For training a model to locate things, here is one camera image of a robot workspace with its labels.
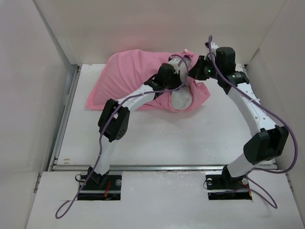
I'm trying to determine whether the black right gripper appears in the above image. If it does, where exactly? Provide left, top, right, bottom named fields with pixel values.
left=186, top=55, right=222, bottom=81

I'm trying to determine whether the white pillow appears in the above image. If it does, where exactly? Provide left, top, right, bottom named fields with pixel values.
left=171, top=86, right=193, bottom=110

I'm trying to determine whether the pink satin pillowcase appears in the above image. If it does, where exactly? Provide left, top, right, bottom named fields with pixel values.
left=85, top=49, right=210, bottom=112

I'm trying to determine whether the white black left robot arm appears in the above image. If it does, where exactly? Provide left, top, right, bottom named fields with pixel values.
left=88, top=60, right=189, bottom=189

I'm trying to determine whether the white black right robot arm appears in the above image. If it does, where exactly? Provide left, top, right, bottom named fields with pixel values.
left=189, top=43, right=289, bottom=189

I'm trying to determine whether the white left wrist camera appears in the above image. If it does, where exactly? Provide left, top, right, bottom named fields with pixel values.
left=168, top=54, right=190, bottom=73

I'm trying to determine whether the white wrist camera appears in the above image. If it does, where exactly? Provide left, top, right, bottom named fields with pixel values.
left=168, top=54, right=190, bottom=73
left=205, top=42, right=219, bottom=60

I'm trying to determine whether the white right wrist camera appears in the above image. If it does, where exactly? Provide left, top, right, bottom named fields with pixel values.
left=205, top=42, right=219, bottom=60

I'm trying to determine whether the aluminium front table rail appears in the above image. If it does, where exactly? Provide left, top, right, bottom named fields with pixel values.
left=47, top=162, right=279, bottom=172

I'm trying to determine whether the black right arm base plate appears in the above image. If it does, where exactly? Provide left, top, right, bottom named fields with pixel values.
left=203, top=173, right=252, bottom=200

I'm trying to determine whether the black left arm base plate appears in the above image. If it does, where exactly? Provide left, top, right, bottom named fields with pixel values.
left=77, top=174, right=122, bottom=201

